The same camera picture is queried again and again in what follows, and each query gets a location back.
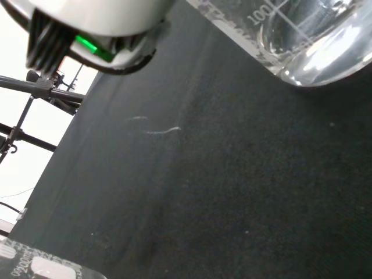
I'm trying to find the thin black cable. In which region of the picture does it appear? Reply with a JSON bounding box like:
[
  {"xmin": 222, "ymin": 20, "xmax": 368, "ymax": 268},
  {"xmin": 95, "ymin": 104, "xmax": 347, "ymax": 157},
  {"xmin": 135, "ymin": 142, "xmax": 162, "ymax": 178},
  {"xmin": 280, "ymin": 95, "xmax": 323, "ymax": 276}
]
[{"xmin": 0, "ymin": 202, "xmax": 20, "ymax": 213}]

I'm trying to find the black table cloth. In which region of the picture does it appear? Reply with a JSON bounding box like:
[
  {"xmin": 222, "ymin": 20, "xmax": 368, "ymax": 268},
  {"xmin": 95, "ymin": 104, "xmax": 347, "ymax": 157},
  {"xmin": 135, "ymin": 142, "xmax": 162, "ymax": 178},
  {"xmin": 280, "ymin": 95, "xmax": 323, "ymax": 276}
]
[{"xmin": 8, "ymin": 0, "xmax": 372, "ymax": 279}]

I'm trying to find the black tripod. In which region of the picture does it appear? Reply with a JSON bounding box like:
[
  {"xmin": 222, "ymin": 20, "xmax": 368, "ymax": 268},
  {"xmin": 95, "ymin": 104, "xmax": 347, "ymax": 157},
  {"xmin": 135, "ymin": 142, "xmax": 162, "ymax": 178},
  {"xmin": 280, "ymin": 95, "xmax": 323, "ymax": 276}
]
[{"xmin": 0, "ymin": 62, "xmax": 88, "ymax": 165}]

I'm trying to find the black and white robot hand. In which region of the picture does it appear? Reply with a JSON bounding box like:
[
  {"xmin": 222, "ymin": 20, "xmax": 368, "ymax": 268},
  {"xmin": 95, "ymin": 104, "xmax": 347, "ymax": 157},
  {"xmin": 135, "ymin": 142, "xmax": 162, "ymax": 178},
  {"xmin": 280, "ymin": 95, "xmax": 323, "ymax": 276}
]
[{"xmin": 0, "ymin": 0, "xmax": 175, "ymax": 76}]

